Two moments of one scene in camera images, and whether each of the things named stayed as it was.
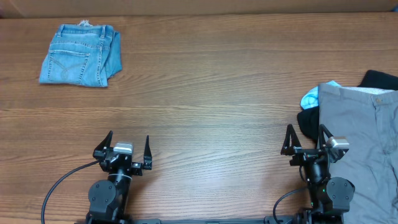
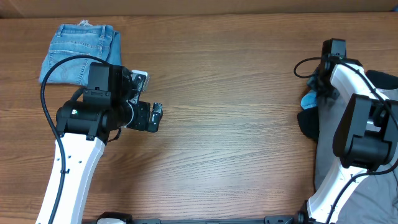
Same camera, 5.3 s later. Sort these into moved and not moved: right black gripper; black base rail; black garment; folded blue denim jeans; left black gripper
Moved: right black gripper; left black gripper
Not moved: black base rail; black garment; folded blue denim jeans
